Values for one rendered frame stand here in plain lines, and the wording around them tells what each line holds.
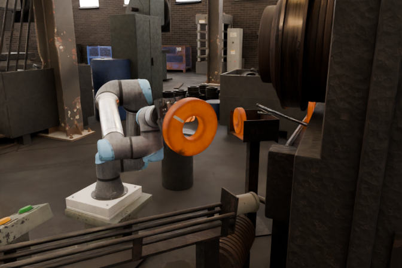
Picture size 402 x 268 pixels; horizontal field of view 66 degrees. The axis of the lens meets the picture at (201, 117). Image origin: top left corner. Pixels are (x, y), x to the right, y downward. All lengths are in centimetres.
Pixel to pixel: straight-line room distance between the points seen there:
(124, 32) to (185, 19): 798
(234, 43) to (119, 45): 663
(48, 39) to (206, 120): 343
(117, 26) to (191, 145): 404
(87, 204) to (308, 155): 118
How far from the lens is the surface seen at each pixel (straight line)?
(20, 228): 111
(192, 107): 81
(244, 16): 1170
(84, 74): 445
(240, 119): 177
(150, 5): 890
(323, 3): 105
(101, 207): 161
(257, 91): 368
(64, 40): 392
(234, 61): 1092
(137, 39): 462
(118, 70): 455
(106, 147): 106
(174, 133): 80
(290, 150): 101
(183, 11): 1262
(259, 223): 211
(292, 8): 101
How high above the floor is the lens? 113
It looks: 14 degrees down
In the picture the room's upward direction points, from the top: straight up
